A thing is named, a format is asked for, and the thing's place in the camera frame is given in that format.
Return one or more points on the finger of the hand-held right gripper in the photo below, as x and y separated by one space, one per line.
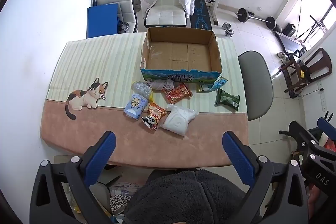
326 126
304 138

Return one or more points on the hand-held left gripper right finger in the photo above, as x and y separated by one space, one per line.
239 158

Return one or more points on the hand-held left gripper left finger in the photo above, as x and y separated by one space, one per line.
102 153

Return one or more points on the blue cat print packet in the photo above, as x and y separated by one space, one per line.
135 106

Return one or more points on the green snack packet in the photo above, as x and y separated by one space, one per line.
227 99

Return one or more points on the red panda snack packet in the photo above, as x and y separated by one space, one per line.
155 115

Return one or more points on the white soft bag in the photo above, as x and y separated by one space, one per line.
177 120

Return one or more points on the silver scrubber pack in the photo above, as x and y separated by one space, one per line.
141 88

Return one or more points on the blue milk powder packet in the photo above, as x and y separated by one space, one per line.
216 83

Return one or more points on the purple cloth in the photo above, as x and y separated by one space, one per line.
160 85

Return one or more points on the cardboard box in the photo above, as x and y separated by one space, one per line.
181 53

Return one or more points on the white power strip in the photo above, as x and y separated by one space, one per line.
323 98

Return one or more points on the patterned cloth bag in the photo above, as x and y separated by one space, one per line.
120 200

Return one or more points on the person's dark fleece clothing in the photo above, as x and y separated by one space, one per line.
189 200

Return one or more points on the dark wooden chair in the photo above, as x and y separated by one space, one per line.
319 61

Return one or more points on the grey office chair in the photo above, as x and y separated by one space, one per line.
256 82

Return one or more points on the cat print tablecloth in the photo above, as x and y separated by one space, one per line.
92 64

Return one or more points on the black tripod stand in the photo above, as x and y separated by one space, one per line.
316 27

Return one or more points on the black box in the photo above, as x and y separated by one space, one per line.
290 29

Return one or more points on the blue board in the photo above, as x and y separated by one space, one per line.
102 20

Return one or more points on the black floor barbell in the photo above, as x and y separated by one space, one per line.
242 14

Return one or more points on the black blue bench pad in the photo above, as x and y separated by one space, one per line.
200 14

